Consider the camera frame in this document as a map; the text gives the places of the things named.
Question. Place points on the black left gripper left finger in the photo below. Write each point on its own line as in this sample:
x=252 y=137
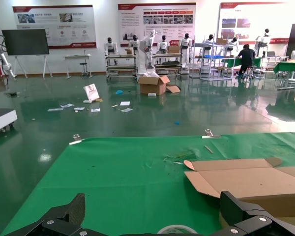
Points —
x=64 y=218

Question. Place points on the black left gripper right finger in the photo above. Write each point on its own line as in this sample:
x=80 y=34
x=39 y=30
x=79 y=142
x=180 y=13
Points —
x=245 y=216

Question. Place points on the white industrial robot arm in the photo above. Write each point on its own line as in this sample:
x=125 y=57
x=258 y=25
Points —
x=5 y=62

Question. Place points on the open cardboard box on floor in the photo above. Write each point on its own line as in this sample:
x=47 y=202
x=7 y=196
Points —
x=150 y=86

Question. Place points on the cardboard box on shelf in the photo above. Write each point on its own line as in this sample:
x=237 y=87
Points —
x=221 y=41

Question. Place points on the small cardboard box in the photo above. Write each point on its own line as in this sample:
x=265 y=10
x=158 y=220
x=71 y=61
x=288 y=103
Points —
x=128 y=51

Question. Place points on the wide cardboard box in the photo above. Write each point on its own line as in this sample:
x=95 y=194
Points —
x=173 y=49

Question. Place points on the green table cloth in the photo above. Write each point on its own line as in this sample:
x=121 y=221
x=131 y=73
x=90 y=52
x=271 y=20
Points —
x=113 y=184

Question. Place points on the thin wooden stick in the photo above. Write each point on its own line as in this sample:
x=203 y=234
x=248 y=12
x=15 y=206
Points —
x=208 y=149

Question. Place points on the silver binder clip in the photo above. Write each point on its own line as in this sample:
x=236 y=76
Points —
x=76 y=138
x=209 y=134

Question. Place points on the clear tape roll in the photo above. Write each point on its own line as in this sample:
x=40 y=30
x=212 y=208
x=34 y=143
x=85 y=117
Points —
x=162 y=231

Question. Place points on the clear plastic wrapper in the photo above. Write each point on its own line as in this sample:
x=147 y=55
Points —
x=182 y=155

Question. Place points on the blue crumpled cloth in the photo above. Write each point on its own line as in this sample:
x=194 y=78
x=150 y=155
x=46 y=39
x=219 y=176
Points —
x=119 y=92
x=177 y=122

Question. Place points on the white wheeled machine base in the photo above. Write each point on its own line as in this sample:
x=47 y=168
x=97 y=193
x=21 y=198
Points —
x=2 y=119

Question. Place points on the white paper bag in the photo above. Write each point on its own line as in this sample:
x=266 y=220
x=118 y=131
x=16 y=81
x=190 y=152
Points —
x=91 y=91

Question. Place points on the white paper sheet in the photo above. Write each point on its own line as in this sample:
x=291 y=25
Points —
x=125 y=103

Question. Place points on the black round stool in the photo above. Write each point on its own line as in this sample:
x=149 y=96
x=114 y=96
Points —
x=83 y=64

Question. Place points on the green covered table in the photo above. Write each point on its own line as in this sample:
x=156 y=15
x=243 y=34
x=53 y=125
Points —
x=287 y=66

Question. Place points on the seated person in black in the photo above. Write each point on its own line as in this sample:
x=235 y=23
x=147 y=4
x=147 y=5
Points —
x=245 y=56

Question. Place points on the white narrow table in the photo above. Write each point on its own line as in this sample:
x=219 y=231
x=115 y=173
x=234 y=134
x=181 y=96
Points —
x=77 y=57

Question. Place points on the metal workbench rack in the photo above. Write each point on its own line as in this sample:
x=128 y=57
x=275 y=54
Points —
x=120 y=57
x=167 y=66

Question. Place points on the white black humanoid robot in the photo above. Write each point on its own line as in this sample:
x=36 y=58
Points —
x=110 y=46
x=185 y=45
x=163 y=45
x=233 y=41
x=209 y=40
x=134 y=44
x=264 y=39

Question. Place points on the black screen on stand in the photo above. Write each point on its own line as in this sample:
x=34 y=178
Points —
x=24 y=41

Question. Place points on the white wrapped humanoid robot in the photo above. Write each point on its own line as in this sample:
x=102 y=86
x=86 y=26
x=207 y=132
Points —
x=147 y=49

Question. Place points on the tall metal shelf frame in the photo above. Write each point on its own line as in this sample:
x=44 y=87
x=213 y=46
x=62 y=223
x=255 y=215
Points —
x=212 y=57

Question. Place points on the wall poster with red footer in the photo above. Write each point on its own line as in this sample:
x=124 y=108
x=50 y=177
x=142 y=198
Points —
x=54 y=24

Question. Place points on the wall poster with dark photos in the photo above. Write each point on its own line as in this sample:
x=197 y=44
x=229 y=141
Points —
x=255 y=14

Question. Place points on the wall poster with photo row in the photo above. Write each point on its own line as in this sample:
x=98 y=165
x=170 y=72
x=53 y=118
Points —
x=157 y=14

